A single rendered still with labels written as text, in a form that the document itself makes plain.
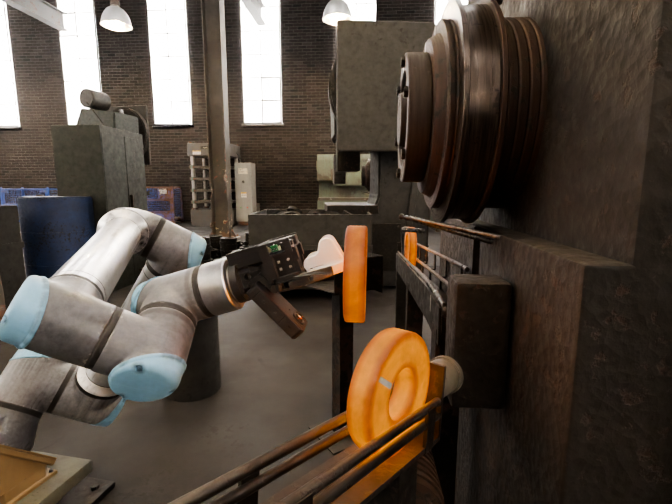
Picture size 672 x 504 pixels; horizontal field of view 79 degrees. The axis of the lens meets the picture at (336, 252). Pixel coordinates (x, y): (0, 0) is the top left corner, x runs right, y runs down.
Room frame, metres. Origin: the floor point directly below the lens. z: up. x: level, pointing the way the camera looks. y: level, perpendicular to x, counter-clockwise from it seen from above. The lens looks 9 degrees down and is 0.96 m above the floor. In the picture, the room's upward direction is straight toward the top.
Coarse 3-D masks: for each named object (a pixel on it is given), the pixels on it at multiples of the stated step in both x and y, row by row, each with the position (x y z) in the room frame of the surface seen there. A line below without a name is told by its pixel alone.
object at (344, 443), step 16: (304, 256) 1.58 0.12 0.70; (368, 256) 1.52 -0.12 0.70; (368, 272) 1.42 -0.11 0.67; (320, 288) 1.45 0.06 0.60; (336, 288) 1.35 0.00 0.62; (368, 288) 1.42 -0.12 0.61; (336, 304) 1.47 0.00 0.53; (336, 320) 1.47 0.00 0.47; (336, 336) 1.47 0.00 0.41; (352, 336) 1.48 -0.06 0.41; (336, 352) 1.47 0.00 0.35; (352, 352) 1.48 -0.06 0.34; (336, 368) 1.47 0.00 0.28; (352, 368) 1.48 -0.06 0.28; (336, 384) 1.47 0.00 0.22; (336, 400) 1.47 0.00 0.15; (336, 448) 1.38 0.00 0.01
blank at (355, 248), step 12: (348, 228) 0.64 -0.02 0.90; (360, 228) 0.64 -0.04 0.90; (348, 240) 0.61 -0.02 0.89; (360, 240) 0.61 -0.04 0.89; (348, 252) 0.59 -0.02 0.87; (360, 252) 0.59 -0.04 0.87; (348, 264) 0.58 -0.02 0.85; (360, 264) 0.58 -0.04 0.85; (348, 276) 0.58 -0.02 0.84; (360, 276) 0.58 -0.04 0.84; (348, 288) 0.58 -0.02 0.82; (360, 288) 0.58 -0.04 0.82; (348, 300) 0.58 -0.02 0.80; (360, 300) 0.58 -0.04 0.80; (348, 312) 0.59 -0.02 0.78; (360, 312) 0.59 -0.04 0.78
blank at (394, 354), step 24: (384, 336) 0.48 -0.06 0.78; (408, 336) 0.49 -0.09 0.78; (360, 360) 0.46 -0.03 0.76; (384, 360) 0.45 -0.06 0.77; (408, 360) 0.49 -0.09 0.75; (360, 384) 0.44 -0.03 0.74; (384, 384) 0.44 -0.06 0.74; (408, 384) 0.51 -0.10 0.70; (360, 408) 0.43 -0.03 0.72; (384, 408) 0.45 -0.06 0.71; (408, 408) 0.50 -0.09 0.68; (360, 432) 0.43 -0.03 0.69
